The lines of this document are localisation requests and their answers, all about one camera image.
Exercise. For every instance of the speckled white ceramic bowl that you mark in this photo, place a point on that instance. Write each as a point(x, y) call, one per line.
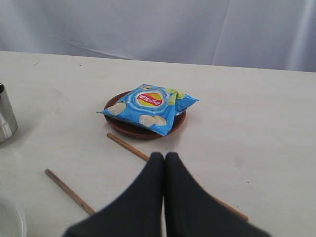
point(12, 219)

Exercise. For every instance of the silver metal cup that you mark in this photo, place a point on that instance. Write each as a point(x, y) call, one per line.
point(8, 123)

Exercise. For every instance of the brown wooden chopstick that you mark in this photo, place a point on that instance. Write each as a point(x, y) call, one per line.
point(146, 158)
point(78, 200)

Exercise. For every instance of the blue Lay's chips bag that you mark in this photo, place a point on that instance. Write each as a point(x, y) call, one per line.
point(150, 107)

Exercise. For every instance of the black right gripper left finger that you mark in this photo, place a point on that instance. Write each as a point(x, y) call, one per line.
point(135, 213)

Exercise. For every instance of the brown wooden plate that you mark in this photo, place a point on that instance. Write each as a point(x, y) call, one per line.
point(135, 131)

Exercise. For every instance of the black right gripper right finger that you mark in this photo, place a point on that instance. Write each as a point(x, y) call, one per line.
point(191, 212)

